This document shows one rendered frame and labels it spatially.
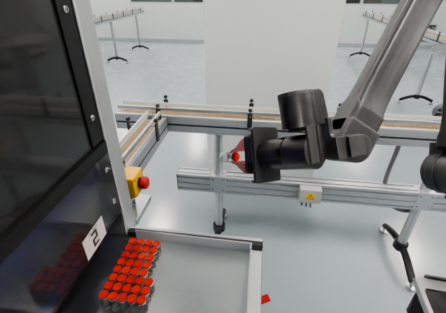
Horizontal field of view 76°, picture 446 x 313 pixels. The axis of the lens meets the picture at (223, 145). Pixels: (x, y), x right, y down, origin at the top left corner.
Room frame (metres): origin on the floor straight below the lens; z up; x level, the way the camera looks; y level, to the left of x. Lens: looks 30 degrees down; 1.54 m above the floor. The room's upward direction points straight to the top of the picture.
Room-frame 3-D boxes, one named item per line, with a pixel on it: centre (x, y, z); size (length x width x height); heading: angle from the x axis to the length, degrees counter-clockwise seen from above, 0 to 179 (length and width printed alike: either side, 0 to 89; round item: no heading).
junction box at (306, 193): (1.27, -0.49, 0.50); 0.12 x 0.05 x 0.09; 82
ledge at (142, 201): (0.75, 0.34, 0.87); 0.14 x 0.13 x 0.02; 82
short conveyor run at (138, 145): (1.03, 0.40, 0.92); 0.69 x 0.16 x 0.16; 172
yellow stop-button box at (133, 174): (0.73, 0.30, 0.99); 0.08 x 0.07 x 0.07; 82
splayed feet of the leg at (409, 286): (1.25, -1.11, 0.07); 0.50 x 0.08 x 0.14; 172
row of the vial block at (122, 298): (0.47, 0.22, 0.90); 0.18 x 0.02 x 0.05; 172
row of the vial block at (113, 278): (0.48, 0.26, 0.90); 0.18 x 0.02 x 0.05; 172
